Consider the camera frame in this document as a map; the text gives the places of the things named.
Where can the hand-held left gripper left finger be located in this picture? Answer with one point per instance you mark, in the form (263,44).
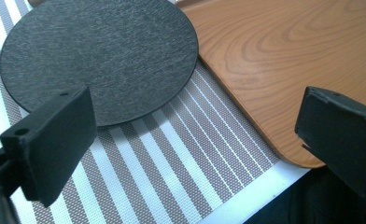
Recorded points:
(50,146)

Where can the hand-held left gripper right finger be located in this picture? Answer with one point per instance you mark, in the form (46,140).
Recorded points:
(343,140)

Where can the wooden tray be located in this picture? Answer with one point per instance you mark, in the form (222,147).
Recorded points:
(284,62)

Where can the round dark grey felt mat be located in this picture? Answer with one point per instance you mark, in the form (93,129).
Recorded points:
(100,59)

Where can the striped woven placemat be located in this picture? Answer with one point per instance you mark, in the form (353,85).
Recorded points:
(159,168)

